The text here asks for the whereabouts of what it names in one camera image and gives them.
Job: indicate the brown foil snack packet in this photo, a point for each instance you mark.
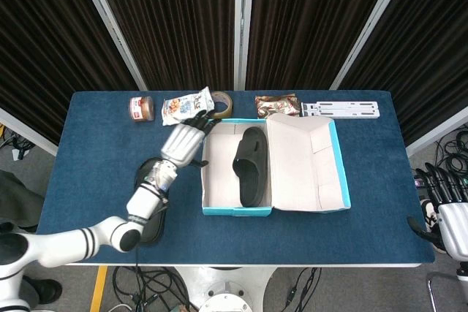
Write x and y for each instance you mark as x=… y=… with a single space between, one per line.
x=278 y=106

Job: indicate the white printed snack bag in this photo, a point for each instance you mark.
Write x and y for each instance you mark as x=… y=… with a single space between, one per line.
x=181 y=107

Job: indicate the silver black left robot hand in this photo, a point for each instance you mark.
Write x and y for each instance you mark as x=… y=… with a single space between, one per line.
x=181 y=144

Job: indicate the dark pleated curtain panel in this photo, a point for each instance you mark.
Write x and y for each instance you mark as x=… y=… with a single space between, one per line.
x=311 y=23
x=431 y=41
x=44 y=34
x=175 y=23

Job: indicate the black rubber slipper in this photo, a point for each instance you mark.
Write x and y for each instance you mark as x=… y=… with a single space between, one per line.
x=250 y=180
x=155 y=228

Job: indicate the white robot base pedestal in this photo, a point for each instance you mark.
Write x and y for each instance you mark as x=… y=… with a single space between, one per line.
x=223 y=290

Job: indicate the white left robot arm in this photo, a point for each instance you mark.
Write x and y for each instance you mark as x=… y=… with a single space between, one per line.
x=142 y=202

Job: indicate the aluminium partition frame post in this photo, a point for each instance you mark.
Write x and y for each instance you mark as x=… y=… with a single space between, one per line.
x=373 y=23
x=244 y=23
x=109 y=23

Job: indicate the clear jar with brown contents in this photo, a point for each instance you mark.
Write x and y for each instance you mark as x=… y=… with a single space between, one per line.
x=142 y=108

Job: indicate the brown packing tape roll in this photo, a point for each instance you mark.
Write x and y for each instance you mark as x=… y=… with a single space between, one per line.
x=228 y=107

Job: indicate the grey metal chair frame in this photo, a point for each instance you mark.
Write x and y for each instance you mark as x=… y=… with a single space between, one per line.
x=431 y=290

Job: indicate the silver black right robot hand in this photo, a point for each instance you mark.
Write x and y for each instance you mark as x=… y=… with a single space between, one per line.
x=453 y=224

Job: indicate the aluminium partition bottom rail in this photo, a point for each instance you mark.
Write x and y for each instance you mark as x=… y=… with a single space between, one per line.
x=29 y=131
x=438 y=131

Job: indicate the light blue cardboard shoe box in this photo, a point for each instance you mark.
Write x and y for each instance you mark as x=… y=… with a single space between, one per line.
x=303 y=166

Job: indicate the white folding stand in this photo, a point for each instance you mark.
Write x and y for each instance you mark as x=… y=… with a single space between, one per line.
x=340 y=109

